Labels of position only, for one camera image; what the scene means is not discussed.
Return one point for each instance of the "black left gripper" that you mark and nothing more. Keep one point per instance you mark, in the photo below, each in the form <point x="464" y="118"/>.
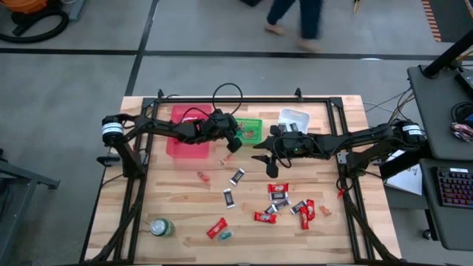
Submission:
<point x="210" y="129"/>

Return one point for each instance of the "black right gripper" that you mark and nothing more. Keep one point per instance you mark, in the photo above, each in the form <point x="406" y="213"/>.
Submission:
<point x="295" y="144"/>

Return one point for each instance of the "red KitKat bar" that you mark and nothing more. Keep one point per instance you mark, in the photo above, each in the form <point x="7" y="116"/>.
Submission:
<point x="265" y="217"/>
<point x="303" y="218"/>
<point x="190" y="119"/>
<point x="310" y="210"/>
<point x="217" y="228"/>
<point x="278" y="187"/>

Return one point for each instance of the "dark brown chocolate bar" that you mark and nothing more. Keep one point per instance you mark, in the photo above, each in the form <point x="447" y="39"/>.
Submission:
<point x="298" y="207"/>
<point x="229" y="198"/>
<point x="237" y="176"/>
<point x="271" y="210"/>
<point x="294" y="126"/>
<point x="283" y="128"/>
<point x="278" y="196"/>
<point x="282" y="204"/>

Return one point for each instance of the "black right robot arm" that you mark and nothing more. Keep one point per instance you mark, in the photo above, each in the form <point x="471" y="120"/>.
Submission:
<point x="362" y="136"/>

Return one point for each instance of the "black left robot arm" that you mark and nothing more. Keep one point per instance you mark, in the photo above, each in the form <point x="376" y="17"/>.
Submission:
<point x="155" y="127"/>

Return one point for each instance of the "green plastic basket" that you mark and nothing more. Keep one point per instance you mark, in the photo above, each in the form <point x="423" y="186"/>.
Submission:
<point x="255" y="123"/>

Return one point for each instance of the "pink plastic bin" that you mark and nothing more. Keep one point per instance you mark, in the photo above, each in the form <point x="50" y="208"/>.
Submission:
<point x="188" y="151"/>

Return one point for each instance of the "white plastic bin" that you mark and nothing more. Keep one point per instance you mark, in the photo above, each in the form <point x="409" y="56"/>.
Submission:
<point x="295" y="112"/>

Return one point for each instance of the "orange gummy in clear wrapper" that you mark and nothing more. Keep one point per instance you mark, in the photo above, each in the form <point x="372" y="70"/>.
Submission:
<point x="325" y="211"/>

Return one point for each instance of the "red clip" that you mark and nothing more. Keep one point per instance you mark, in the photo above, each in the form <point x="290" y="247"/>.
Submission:
<point x="340" y="193"/>

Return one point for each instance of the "green soda can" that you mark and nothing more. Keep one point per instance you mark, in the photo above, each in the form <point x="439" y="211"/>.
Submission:
<point x="162" y="227"/>

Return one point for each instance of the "black equipment base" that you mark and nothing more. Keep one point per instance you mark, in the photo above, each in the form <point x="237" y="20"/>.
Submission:
<point x="249" y="1"/>

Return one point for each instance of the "person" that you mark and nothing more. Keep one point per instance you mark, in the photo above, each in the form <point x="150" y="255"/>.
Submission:
<point x="310" y="18"/>

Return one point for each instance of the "white paper sheet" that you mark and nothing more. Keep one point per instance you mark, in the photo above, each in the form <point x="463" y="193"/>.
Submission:
<point x="408" y="181"/>

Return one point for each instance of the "grey desk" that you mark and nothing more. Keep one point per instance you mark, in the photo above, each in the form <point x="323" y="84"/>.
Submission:
<point x="449" y="221"/>
<point x="439" y="111"/>

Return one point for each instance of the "black caster wheel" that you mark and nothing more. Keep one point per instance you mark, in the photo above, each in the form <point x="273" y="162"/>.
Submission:
<point x="427" y="234"/>

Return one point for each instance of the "backlit black keyboard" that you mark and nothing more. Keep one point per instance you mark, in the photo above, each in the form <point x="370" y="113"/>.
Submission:
<point x="456" y="186"/>

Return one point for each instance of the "colourful wrapper pile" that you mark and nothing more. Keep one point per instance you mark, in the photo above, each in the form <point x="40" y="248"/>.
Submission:
<point x="462" y="132"/>

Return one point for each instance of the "black diagonal pole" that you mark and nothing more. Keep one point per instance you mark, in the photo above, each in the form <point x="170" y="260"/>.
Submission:
<point x="449" y="55"/>

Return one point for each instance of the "black desk device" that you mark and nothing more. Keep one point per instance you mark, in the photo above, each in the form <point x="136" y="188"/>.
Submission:
<point x="467" y="85"/>

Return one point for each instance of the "orange vacuum cleaner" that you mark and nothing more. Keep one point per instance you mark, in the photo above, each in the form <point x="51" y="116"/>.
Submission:
<point x="26" y="4"/>

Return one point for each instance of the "black mat with orange edge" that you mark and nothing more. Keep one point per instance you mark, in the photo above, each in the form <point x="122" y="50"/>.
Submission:
<point x="456" y="18"/>

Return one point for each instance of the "silver corner bracket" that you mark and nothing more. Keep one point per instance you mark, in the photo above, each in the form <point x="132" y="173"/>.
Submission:
<point x="341" y="157"/>

